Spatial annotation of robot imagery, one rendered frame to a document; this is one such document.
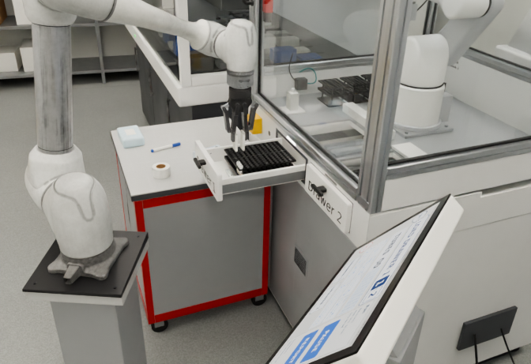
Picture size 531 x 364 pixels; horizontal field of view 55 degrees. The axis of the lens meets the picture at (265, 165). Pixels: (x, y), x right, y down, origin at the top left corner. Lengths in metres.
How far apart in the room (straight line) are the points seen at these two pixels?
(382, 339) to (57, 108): 1.12
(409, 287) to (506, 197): 1.01
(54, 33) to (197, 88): 1.21
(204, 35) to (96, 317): 0.94
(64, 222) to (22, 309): 1.30
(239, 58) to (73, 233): 0.71
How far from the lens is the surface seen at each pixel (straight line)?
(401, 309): 0.87
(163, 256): 2.16
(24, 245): 3.17
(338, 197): 1.63
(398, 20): 1.31
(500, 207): 1.88
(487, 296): 2.15
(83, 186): 1.48
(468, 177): 1.69
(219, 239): 2.19
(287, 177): 1.84
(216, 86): 2.63
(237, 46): 1.63
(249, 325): 2.47
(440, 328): 2.10
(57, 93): 1.56
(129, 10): 1.41
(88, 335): 1.74
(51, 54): 1.53
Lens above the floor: 1.76
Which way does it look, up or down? 28 degrees down
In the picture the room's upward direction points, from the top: 1 degrees clockwise
